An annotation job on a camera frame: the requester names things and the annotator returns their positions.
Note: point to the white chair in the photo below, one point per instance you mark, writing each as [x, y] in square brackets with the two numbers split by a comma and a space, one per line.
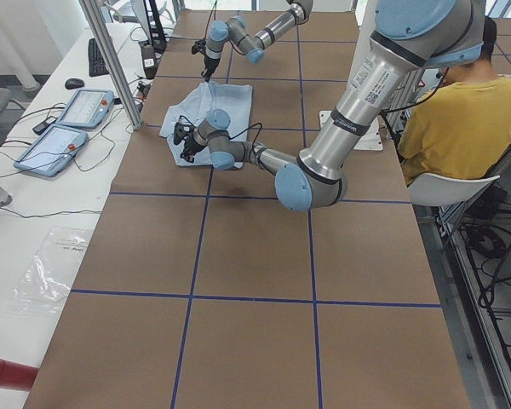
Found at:
[430, 189]

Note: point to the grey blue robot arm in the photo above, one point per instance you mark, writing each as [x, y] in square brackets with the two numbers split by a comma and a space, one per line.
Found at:
[408, 35]
[233, 31]

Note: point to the upper blue teach pendant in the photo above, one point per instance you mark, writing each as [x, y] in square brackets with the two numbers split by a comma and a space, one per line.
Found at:
[87, 108]

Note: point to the lower blue teach pendant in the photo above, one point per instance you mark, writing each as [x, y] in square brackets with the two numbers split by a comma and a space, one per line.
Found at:
[52, 152]

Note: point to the blue teach pendant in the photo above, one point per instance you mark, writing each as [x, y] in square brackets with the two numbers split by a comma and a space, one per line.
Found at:
[87, 108]
[52, 152]

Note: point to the light blue button-up shirt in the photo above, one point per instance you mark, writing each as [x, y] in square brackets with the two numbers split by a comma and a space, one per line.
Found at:
[235, 100]

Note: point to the grey aluminium frame post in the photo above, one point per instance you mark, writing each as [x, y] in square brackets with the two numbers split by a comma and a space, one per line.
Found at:
[98, 26]

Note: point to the black keyboard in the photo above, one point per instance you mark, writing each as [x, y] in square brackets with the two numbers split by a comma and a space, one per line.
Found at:
[97, 64]

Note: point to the clear plastic bag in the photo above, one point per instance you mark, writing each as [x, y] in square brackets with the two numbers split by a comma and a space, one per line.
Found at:
[43, 288]

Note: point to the black computer mouse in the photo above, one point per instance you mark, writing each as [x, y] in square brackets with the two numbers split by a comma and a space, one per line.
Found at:
[74, 83]

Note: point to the person in yellow shirt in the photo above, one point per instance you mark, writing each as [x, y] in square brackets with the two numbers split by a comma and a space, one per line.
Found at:
[462, 130]

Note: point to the red cylinder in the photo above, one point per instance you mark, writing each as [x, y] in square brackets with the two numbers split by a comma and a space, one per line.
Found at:
[15, 376]

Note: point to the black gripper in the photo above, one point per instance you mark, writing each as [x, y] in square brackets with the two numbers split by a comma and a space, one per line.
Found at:
[209, 64]
[190, 146]

